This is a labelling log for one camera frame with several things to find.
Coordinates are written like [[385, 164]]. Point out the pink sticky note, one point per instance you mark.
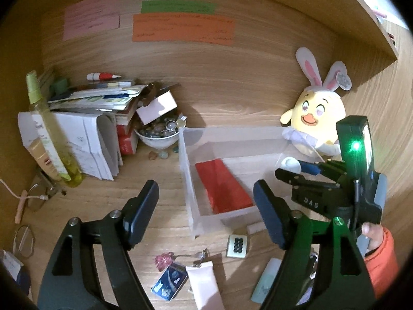
[[89, 17]]

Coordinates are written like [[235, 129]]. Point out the teal white lotion bottle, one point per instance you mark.
[[266, 280]]

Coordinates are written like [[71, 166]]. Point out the mahjong tile block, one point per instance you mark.
[[237, 246]]

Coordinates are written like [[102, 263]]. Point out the white bowl of stones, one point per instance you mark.
[[162, 134]]

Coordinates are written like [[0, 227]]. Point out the blue white card box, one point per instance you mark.
[[18, 271]]

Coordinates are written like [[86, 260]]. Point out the red paper packet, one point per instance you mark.
[[223, 190]]

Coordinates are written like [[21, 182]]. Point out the white folded paper stack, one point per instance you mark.
[[91, 138]]

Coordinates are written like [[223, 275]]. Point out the right hand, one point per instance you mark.
[[375, 234]]

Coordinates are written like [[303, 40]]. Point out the orange sleeve forearm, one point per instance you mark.
[[382, 265]]

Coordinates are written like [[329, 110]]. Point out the small white cardboard box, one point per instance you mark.
[[158, 107]]

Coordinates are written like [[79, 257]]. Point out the red white marker pen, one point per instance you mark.
[[102, 76]]

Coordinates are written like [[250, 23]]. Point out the green sticky note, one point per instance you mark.
[[178, 6]]

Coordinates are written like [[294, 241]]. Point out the clear plastic storage bin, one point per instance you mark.
[[250, 154]]

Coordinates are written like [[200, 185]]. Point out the pink white cosmetic tube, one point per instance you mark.
[[256, 227]]

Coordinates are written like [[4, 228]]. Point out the red book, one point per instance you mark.
[[127, 139]]

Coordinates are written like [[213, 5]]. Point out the yellow chick plush toy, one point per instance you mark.
[[311, 124]]

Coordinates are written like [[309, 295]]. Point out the yellow green spray bottle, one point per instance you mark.
[[51, 135]]

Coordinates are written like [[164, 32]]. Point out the orange sticky note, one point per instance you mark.
[[194, 27]]

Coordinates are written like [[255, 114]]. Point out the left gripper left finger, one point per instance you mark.
[[71, 280]]

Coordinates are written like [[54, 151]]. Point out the eyeglasses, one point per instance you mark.
[[41, 191]]

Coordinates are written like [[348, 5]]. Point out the beige cosmetic tube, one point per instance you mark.
[[38, 152]]

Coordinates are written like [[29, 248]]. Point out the stack of papers and books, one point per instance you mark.
[[120, 97]]

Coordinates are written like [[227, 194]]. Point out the pink charm keychain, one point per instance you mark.
[[163, 260]]

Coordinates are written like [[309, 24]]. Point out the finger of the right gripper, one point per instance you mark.
[[304, 187], [331, 169]]

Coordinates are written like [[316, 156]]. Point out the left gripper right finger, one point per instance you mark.
[[341, 281]]

